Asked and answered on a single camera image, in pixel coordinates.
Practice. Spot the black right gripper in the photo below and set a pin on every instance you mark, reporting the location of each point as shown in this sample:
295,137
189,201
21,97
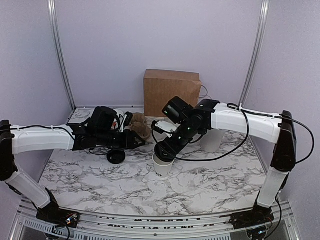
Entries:
171,149

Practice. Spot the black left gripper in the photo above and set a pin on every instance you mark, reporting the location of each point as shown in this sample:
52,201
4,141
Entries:
129,141

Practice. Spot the white paper coffee cup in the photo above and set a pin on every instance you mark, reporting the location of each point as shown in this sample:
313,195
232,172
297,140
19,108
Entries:
162,169

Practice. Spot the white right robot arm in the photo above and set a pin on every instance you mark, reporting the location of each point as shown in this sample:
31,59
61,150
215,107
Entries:
188,121

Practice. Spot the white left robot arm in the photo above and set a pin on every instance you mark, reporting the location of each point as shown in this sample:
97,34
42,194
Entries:
17,142

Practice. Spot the brown paper takeout bag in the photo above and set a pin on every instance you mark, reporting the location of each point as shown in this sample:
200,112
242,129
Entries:
160,86

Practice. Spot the brown cardboard cup carrier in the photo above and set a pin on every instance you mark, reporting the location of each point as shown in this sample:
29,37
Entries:
139,124

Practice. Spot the black plastic cup lid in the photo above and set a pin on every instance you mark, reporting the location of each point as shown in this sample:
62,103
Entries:
116,157

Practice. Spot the white ribbed holder cup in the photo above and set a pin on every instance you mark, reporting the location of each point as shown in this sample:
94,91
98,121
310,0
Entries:
211,142

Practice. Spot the red paper bowl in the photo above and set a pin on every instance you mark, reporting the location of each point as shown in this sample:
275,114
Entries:
118,123

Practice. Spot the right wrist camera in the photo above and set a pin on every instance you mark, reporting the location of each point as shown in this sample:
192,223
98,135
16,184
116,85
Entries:
177,111

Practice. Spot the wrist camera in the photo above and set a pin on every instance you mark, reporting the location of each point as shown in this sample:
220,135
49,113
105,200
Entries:
102,119
177,111

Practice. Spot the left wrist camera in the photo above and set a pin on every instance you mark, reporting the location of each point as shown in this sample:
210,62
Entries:
102,119

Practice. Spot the aluminium front rail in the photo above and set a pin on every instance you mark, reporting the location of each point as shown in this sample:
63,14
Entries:
102,226

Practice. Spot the right aluminium frame post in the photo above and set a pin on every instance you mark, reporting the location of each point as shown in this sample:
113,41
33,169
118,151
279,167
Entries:
257,47

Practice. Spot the aluminium frame post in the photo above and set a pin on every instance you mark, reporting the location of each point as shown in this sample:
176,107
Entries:
257,47
59,52

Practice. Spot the left aluminium frame post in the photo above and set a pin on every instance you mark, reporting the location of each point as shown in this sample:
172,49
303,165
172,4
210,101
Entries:
59,52

